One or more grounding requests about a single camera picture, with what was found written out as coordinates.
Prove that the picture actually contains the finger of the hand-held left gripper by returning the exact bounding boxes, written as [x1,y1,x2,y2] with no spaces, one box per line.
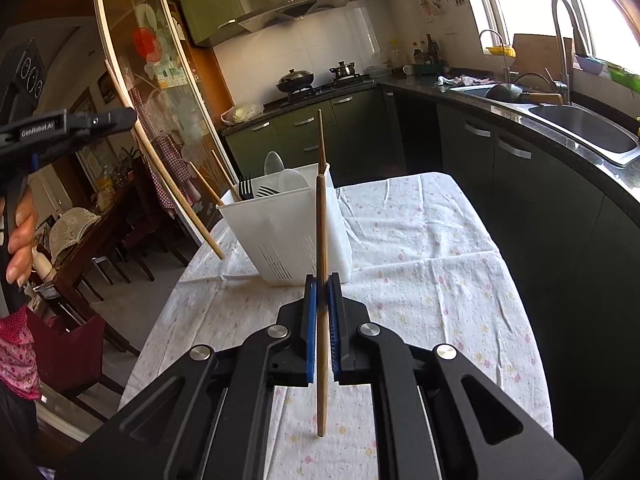
[65,107,137,136]

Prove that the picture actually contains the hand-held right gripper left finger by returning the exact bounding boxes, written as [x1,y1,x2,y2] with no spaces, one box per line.
[54,280,317,480]

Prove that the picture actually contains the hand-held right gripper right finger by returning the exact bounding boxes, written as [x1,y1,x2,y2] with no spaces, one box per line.
[327,274,584,480]

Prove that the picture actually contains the wooden chopstick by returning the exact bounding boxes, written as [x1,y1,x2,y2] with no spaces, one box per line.
[104,59,225,260]
[211,149,242,201]
[317,109,329,172]
[314,174,329,437]
[187,161,224,207]

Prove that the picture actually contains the white plastic utensil holder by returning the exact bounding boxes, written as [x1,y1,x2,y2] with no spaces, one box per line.
[216,162,354,286]

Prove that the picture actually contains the white plastic spoon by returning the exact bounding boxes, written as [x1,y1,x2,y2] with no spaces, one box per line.
[276,168,310,194]

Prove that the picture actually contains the person's left hand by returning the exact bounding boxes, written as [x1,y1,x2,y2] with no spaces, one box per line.
[6,192,40,288]

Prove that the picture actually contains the potted plant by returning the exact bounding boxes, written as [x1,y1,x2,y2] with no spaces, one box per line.
[119,146,142,182]

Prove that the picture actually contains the glass sliding door with decals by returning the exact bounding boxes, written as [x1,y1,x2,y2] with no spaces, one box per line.
[92,0,239,261]

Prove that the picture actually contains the floral white tablecloth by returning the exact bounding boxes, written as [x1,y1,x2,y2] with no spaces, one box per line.
[119,171,554,480]

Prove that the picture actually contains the white lace cloth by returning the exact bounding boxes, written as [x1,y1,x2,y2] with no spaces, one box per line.
[49,207,102,266]

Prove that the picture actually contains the wooden dining table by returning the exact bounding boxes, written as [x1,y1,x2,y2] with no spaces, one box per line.
[47,180,156,311]

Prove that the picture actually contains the white bottle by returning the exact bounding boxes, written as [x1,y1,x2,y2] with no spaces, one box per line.
[32,247,54,281]

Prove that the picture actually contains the clear plastic bag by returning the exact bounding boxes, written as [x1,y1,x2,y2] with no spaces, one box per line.
[221,103,265,126]

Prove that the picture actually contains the green upper cabinets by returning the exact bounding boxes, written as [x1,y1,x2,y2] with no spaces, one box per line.
[174,0,399,49]

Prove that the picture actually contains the black wok with lid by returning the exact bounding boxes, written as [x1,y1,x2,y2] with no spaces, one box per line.
[276,67,316,95]

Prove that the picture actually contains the green stove-side cabinet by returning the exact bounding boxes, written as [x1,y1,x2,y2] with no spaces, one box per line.
[222,87,396,181]

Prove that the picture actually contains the gas stove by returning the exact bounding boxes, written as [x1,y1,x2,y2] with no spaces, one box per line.
[274,75,377,104]

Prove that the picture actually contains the red fabric bag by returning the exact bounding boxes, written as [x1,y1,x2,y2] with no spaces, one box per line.
[26,309,107,393]

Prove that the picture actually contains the green sink-side cabinet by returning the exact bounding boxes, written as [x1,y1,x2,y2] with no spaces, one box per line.
[382,85,640,461]

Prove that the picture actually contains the crumpled dishcloth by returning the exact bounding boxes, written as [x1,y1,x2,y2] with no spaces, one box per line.
[435,74,496,87]

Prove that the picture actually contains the row of condiment bottles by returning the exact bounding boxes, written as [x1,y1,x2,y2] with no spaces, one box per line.
[387,34,449,77]

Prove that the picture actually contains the person's dark clothing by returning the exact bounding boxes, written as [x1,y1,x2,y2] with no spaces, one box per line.
[0,385,57,480]

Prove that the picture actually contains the dark stone countertop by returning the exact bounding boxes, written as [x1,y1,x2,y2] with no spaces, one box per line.
[222,72,640,201]

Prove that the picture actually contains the small chrome faucet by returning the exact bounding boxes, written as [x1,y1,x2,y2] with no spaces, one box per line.
[478,29,512,86]

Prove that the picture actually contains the steel sink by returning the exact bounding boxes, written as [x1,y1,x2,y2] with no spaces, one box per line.
[450,85,640,167]

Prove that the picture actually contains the wooden cutting board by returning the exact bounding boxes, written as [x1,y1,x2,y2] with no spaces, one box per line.
[512,34,574,90]

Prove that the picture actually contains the tall chrome faucet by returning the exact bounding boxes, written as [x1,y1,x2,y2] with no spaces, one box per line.
[551,0,591,106]

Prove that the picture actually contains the green plastic basket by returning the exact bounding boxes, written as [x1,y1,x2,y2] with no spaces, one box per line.
[607,61,640,94]

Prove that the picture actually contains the kitchen window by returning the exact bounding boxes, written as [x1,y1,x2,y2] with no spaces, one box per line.
[470,0,640,68]

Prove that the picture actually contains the wok with wooden handle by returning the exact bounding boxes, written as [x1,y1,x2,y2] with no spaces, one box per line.
[484,73,565,107]

